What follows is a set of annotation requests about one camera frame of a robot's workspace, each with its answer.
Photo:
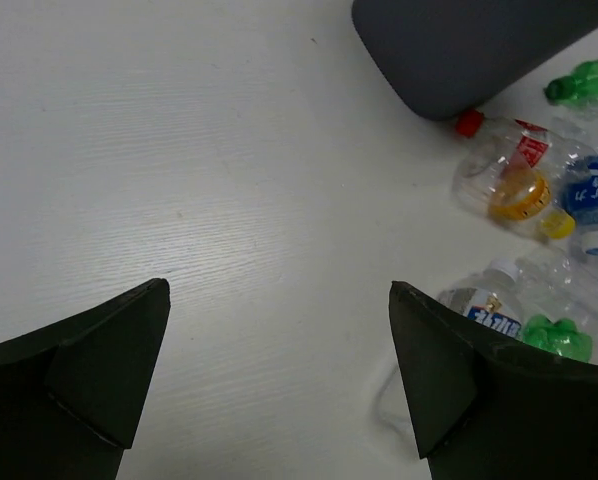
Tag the clear bottle white cap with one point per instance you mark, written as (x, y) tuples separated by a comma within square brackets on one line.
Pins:
[(489, 298)]

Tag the clear bottle red cap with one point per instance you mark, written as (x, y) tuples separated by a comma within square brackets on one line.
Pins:
[(493, 143)]

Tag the clear bottle blue label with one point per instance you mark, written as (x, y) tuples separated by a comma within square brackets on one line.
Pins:
[(581, 199)]

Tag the large clear crushed bottle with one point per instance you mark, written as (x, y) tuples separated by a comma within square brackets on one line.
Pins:
[(555, 285)]

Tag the green bottle near bin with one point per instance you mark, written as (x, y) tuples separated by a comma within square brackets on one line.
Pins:
[(577, 88)]

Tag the green sprite bottle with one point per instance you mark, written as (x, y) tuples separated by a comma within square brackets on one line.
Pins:
[(561, 337)]

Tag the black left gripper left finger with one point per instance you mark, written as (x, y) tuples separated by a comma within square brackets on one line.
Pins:
[(72, 393)]

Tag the grey mesh waste bin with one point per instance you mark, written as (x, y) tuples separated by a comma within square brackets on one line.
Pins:
[(442, 57)]

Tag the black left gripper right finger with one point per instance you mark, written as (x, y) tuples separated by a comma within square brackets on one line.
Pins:
[(486, 406)]

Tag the clear bottle yellow cap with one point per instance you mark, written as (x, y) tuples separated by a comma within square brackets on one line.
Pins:
[(523, 201)]

